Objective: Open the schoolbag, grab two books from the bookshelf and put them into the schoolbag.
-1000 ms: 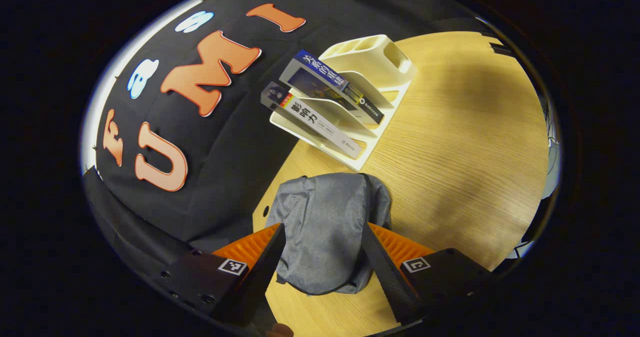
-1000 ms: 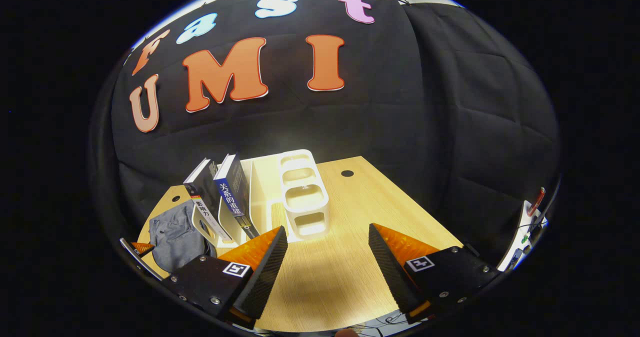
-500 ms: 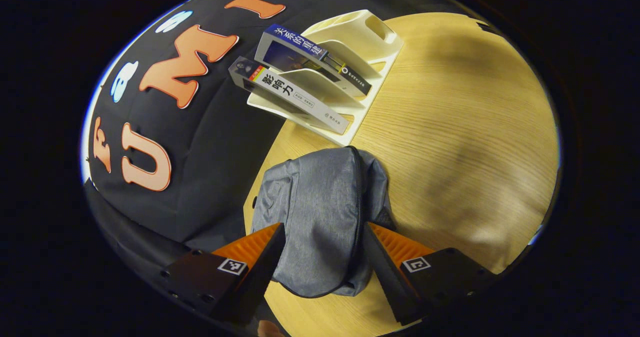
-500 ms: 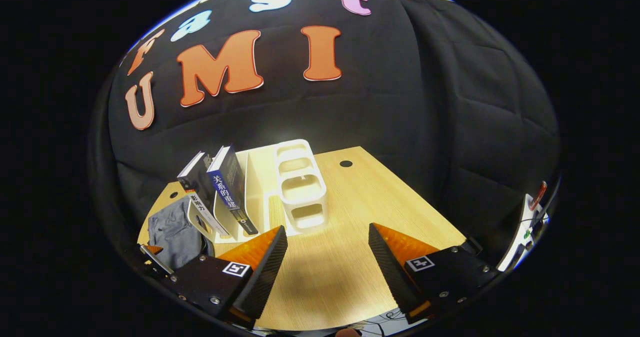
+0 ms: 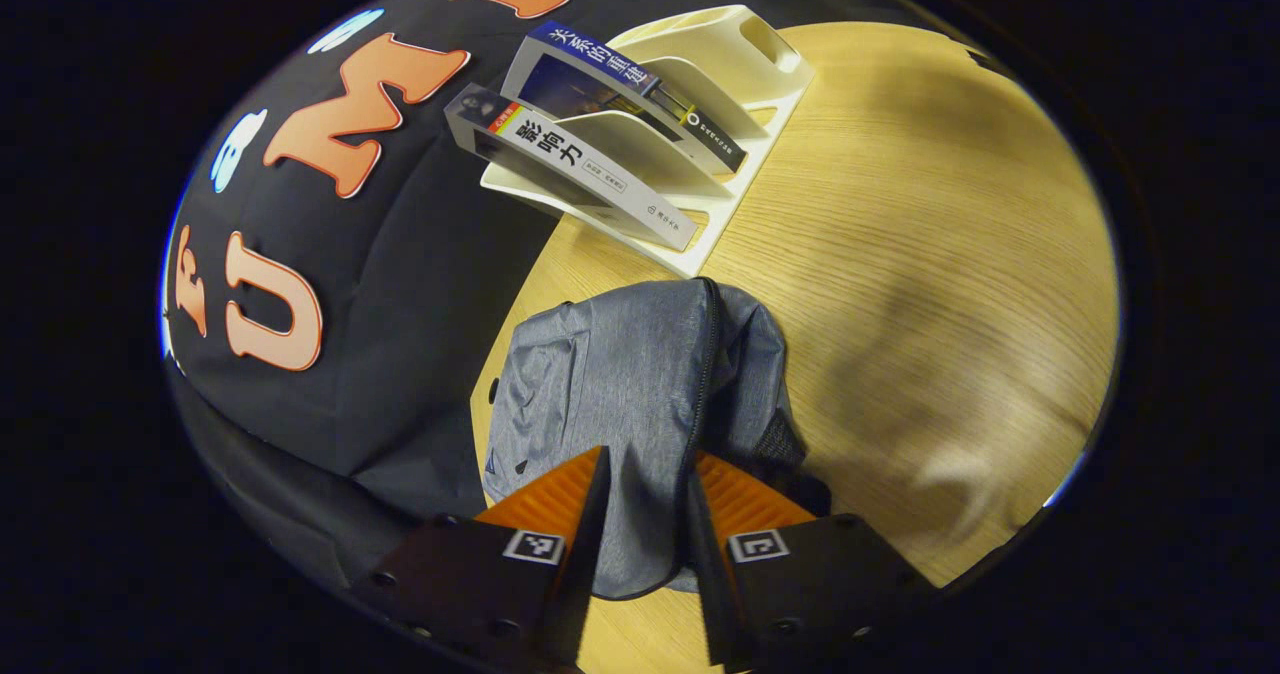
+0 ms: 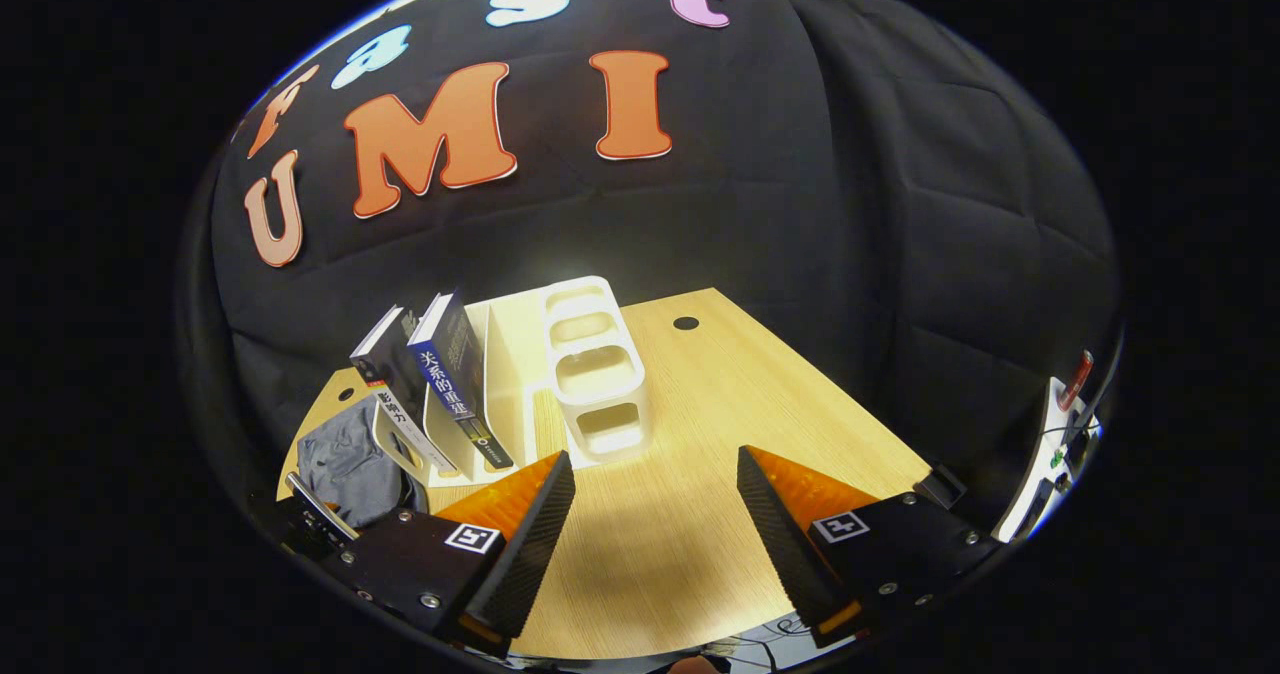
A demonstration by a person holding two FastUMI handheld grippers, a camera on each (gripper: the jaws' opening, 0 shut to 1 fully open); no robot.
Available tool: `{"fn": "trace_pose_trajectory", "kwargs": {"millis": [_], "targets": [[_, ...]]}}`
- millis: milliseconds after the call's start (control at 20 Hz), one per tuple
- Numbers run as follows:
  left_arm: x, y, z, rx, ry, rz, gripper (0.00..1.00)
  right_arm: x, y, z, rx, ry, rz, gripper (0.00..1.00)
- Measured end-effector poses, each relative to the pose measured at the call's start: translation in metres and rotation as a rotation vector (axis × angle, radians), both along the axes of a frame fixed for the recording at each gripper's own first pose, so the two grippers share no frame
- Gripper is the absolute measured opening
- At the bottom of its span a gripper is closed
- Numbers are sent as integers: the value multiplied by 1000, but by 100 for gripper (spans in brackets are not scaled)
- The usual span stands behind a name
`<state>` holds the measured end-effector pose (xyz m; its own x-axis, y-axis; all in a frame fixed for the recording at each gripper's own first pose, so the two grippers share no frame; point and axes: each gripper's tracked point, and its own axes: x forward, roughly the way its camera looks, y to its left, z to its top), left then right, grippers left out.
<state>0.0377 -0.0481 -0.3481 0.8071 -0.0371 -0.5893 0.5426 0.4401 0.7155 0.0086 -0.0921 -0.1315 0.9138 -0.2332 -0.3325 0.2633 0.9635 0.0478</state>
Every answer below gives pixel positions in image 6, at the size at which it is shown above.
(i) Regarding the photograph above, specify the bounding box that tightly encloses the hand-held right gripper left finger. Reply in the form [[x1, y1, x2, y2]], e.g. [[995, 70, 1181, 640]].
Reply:
[[345, 451, 577, 655]]

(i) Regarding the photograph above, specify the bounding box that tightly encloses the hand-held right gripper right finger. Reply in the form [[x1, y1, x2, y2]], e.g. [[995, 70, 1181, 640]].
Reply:
[[737, 444, 1001, 650]]

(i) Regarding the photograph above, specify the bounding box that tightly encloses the grey schoolbag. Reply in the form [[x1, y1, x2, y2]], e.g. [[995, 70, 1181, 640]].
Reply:
[[297, 397, 431, 530]]

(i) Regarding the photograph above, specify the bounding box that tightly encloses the portrait cover book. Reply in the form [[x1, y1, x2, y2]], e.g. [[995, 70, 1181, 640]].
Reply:
[[350, 304, 461, 475]]

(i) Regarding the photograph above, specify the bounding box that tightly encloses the white bookshelf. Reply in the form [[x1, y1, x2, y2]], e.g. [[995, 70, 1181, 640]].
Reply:
[[372, 276, 653, 488]]

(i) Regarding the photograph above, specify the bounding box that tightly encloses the blue cover book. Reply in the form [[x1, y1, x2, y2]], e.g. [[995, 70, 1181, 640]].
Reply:
[[408, 291, 516, 472]]

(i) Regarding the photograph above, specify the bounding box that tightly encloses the small black block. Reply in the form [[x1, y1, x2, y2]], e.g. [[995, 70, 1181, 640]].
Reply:
[[915, 464, 968, 511]]

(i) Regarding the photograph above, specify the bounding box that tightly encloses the cluttered white side desk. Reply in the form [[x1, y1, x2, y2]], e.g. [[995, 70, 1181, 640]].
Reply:
[[995, 349, 1111, 545]]

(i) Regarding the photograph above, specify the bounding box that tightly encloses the small red object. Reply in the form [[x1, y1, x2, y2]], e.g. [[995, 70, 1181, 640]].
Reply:
[[1060, 350, 1094, 413]]

